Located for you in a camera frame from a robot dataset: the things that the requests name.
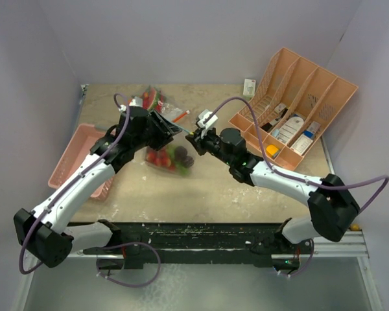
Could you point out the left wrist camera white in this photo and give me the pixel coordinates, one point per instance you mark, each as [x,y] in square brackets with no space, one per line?
[134,101]

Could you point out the yellow tape measure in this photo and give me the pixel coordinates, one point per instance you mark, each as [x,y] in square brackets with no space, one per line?
[272,151]

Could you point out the pink plastic basket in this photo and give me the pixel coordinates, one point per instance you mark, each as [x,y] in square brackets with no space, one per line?
[84,137]

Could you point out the zip bag with orange watermelon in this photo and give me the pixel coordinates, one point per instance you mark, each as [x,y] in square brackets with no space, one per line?
[154,99]

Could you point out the small white green box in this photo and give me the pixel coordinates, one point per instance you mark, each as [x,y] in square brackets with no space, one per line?
[249,88]

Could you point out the orange desk organizer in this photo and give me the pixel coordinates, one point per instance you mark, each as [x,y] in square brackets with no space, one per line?
[295,96]

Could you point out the zip bag with fake fruit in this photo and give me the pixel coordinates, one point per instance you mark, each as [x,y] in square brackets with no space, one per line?
[176,157]

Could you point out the white medicine box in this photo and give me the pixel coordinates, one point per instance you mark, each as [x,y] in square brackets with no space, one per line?
[301,144]

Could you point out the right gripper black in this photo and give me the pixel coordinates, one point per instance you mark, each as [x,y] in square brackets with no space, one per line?
[198,141]

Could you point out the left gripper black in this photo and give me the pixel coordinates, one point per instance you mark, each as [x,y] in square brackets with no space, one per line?
[165,130]

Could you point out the small yellow ball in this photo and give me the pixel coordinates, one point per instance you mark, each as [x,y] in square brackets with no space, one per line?
[355,227]

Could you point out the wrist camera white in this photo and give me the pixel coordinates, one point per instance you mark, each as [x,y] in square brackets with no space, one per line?
[206,119]
[134,101]

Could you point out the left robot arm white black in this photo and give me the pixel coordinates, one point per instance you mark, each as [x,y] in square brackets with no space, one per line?
[44,231]

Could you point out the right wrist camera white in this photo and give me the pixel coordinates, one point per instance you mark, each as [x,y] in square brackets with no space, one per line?
[206,119]

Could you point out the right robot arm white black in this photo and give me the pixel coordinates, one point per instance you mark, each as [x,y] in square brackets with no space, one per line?
[331,211]

